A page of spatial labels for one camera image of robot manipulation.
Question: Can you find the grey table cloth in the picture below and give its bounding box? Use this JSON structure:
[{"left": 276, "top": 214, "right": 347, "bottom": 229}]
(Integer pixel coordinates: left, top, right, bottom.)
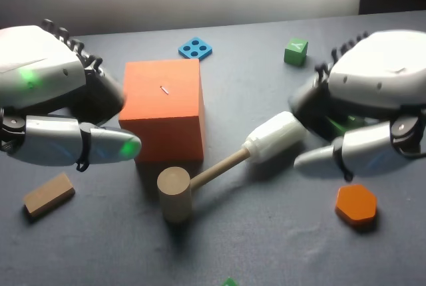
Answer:
[{"left": 0, "top": 9, "right": 426, "bottom": 286}]

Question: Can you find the orange hexagon block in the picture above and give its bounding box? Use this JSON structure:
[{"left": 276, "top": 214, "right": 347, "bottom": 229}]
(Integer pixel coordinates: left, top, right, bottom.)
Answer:
[{"left": 334, "top": 184, "right": 378, "bottom": 227}]

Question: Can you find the plain wooden rectangular block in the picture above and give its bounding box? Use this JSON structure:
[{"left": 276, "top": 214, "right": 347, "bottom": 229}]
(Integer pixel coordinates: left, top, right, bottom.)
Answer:
[{"left": 23, "top": 172, "right": 76, "bottom": 219}]

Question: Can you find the green foam square block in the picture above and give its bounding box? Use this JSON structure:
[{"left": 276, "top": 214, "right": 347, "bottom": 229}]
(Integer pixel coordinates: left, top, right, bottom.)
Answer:
[{"left": 324, "top": 114, "right": 367, "bottom": 140}]

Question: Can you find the blue four-hole square block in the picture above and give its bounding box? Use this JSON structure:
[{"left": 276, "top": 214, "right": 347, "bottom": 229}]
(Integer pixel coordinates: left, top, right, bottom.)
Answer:
[{"left": 177, "top": 36, "right": 213, "bottom": 61}]

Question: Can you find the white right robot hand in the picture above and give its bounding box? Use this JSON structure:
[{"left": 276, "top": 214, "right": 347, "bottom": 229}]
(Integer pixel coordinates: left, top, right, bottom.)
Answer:
[{"left": 288, "top": 29, "right": 426, "bottom": 182}]

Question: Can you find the wooden mallet white handle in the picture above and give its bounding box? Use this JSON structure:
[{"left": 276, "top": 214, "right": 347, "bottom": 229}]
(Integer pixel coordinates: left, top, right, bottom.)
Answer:
[{"left": 156, "top": 110, "right": 307, "bottom": 223}]

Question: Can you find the large orange foam cube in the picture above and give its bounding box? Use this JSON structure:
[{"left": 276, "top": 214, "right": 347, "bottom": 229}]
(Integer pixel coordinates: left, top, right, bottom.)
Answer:
[{"left": 118, "top": 59, "right": 206, "bottom": 164}]

